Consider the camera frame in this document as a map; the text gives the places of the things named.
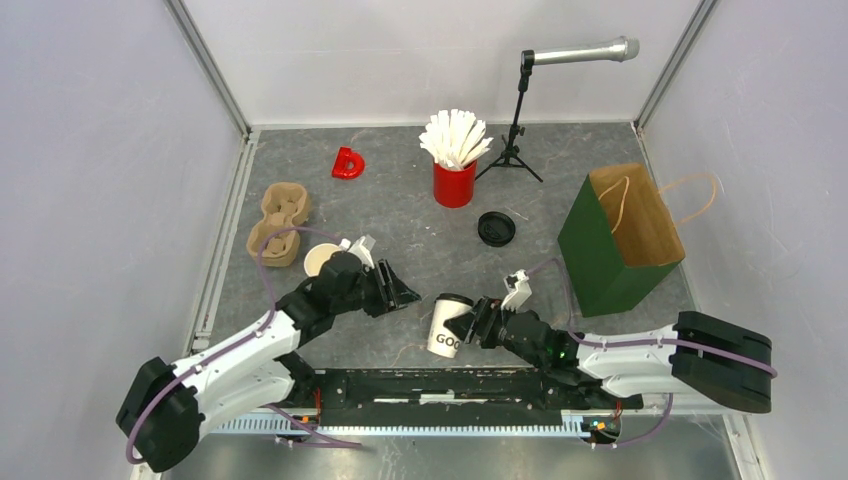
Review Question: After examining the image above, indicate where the red plastic letter d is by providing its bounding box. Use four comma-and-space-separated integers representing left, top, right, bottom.
331, 146, 366, 180

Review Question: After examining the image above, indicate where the white paper cup stack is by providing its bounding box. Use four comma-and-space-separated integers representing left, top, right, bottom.
303, 243, 342, 277

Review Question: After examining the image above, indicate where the black mini tripod stand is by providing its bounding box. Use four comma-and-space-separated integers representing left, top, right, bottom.
475, 50, 543, 183

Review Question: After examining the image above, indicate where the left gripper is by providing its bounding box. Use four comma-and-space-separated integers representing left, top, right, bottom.
332, 258, 421, 318

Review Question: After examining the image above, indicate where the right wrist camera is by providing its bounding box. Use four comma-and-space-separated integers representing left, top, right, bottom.
501, 269, 532, 312

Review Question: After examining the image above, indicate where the brown cardboard cup carrier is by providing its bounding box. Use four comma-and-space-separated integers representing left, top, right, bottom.
246, 182, 311, 267

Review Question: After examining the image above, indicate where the red cylindrical holder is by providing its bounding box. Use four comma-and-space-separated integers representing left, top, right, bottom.
433, 161, 477, 208

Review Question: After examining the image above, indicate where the green paper bag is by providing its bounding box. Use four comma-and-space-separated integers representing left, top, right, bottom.
558, 163, 718, 317

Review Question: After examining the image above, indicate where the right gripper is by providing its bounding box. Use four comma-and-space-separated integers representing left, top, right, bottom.
443, 296, 545, 370

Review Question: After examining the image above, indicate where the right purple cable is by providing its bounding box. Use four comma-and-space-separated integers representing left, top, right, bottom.
526, 256, 778, 448

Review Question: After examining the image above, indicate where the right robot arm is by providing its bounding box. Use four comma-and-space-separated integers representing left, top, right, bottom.
440, 297, 777, 414

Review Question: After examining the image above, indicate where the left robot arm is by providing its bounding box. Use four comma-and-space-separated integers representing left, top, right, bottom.
116, 251, 421, 473

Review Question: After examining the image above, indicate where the silver microphone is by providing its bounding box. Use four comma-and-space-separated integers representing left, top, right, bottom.
527, 36, 640, 66

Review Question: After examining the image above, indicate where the single white paper cup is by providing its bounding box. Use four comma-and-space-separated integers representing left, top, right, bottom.
427, 300, 472, 359

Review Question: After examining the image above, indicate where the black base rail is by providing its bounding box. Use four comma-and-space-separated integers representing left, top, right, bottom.
276, 367, 644, 427

